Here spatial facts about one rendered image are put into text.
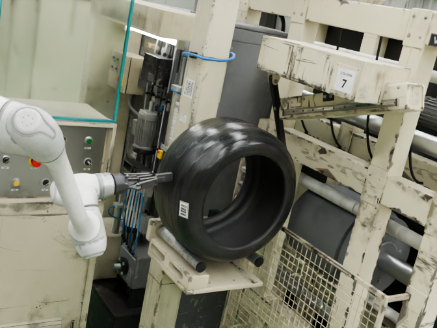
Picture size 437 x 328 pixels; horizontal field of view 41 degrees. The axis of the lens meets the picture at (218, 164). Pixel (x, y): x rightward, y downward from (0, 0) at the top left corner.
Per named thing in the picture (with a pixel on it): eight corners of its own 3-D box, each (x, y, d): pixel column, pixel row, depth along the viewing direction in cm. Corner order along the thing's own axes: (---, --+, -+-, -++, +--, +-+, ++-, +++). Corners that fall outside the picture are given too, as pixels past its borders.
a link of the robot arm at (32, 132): (73, 127, 158) (24, 114, 158) (58, 100, 140) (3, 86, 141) (57, 172, 154) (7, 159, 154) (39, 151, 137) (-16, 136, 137)
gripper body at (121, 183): (116, 178, 203) (140, 175, 208) (106, 170, 210) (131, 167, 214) (115, 198, 205) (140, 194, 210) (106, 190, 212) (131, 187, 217)
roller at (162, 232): (164, 223, 254) (168, 231, 256) (155, 228, 253) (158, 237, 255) (205, 260, 226) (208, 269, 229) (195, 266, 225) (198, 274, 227)
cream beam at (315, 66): (254, 68, 253) (261, 34, 249) (298, 75, 267) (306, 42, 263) (352, 103, 205) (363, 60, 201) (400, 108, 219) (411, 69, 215)
